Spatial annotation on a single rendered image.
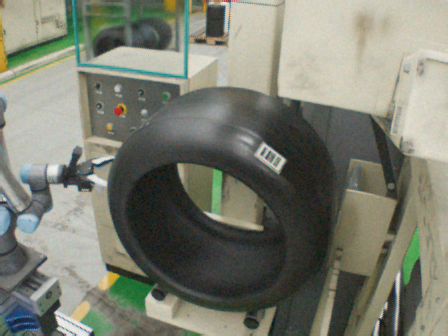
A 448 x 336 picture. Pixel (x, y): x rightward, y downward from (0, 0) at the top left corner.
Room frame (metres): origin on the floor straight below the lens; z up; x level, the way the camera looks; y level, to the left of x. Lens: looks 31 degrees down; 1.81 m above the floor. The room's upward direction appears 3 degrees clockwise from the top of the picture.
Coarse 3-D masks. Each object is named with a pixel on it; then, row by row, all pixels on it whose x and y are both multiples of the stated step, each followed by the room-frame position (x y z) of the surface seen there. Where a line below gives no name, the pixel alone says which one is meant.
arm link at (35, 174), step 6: (24, 168) 1.15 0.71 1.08; (30, 168) 1.15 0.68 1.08; (36, 168) 1.16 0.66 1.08; (42, 168) 1.16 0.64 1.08; (24, 174) 1.14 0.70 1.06; (30, 174) 1.14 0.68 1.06; (36, 174) 1.14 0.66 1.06; (42, 174) 1.14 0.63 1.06; (24, 180) 1.14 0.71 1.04; (30, 180) 1.14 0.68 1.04; (36, 180) 1.14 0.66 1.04; (42, 180) 1.14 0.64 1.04; (30, 186) 1.14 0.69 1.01; (36, 186) 1.14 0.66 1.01; (42, 186) 1.15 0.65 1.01
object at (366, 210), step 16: (352, 160) 1.12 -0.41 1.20; (352, 176) 1.04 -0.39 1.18; (368, 176) 1.10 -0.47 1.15; (352, 192) 0.93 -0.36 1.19; (368, 192) 1.09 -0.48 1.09; (384, 192) 1.08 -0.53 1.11; (352, 208) 0.93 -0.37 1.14; (368, 208) 0.92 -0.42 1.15; (384, 208) 0.90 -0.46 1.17; (336, 224) 1.12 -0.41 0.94; (352, 224) 0.93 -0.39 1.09; (368, 224) 0.91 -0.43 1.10; (384, 224) 0.90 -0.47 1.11; (336, 240) 0.94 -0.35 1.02; (352, 240) 0.92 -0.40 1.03; (368, 240) 0.91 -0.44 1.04; (352, 256) 0.92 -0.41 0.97; (368, 256) 0.90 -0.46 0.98; (352, 272) 0.91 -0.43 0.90; (368, 272) 0.90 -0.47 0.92
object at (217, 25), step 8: (224, 0) 8.07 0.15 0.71; (208, 8) 7.33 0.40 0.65; (216, 8) 7.28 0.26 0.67; (224, 8) 7.39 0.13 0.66; (208, 16) 7.32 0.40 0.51; (216, 16) 7.28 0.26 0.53; (224, 16) 7.41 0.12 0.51; (208, 24) 7.32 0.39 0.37; (216, 24) 7.28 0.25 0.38; (224, 24) 7.41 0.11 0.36; (200, 32) 7.64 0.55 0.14; (208, 32) 7.31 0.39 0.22; (216, 32) 7.28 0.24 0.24; (224, 32) 7.45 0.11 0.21; (192, 40) 7.34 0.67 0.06; (208, 40) 7.26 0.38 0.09; (216, 40) 7.23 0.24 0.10; (224, 40) 7.19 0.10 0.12
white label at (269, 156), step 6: (264, 144) 0.73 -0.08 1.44; (258, 150) 0.71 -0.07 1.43; (264, 150) 0.71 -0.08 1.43; (270, 150) 0.72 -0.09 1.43; (258, 156) 0.70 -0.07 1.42; (264, 156) 0.70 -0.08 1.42; (270, 156) 0.71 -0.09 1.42; (276, 156) 0.71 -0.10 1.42; (282, 156) 0.72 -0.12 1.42; (264, 162) 0.69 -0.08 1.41; (270, 162) 0.69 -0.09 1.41; (276, 162) 0.70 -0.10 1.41; (282, 162) 0.70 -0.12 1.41; (276, 168) 0.69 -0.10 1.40
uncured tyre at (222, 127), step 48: (192, 96) 0.92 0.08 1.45; (240, 96) 0.90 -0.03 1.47; (144, 144) 0.78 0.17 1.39; (192, 144) 0.74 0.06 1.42; (240, 144) 0.73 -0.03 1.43; (288, 144) 0.76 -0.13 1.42; (144, 192) 1.00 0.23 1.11; (288, 192) 0.68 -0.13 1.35; (336, 192) 0.83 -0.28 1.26; (144, 240) 0.89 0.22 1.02; (192, 240) 0.99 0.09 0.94; (240, 240) 0.98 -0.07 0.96; (288, 240) 0.67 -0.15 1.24; (192, 288) 0.75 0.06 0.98; (240, 288) 0.82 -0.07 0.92; (288, 288) 0.67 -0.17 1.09
